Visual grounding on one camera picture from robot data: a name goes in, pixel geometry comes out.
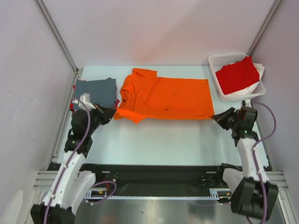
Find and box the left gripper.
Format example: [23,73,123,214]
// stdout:
[85,103,116,136]

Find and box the orange t-shirt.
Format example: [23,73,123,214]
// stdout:
[114,68,214,124]

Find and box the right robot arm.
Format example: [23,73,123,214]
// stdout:
[212,105,279,224]

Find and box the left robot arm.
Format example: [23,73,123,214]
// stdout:
[30,104,116,224]

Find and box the red folded t-shirt in stack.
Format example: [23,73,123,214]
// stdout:
[70,85,120,113]

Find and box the grey folded t-shirt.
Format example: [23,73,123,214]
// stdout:
[74,78,117,108]

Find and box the red t-shirt in basket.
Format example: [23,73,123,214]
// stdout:
[215,56,253,94]

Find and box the white plastic basket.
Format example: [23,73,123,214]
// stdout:
[208,53,266,101]

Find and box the white cloth in basket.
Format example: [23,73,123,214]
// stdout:
[224,63,266,99]

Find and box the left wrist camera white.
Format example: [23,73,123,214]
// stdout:
[71,93,96,111]

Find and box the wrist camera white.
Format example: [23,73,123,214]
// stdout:
[242,99,252,107]
[71,93,96,111]

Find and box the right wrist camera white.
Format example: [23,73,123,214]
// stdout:
[242,99,252,107]

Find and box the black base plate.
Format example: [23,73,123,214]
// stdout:
[80,163,227,197]

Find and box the white cable duct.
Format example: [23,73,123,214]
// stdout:
[81,188,234,200]

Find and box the aluminium frame rail front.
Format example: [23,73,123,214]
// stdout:
[33,171,288,190]

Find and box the left aluminium corner post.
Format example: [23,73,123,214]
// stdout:
[34,0,78,74]

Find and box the aluminium corner post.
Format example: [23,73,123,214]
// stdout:
[34,0,78,74]
[247,0,283,56]

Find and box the right aluminium corner post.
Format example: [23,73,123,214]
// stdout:
[247,0,283,56]

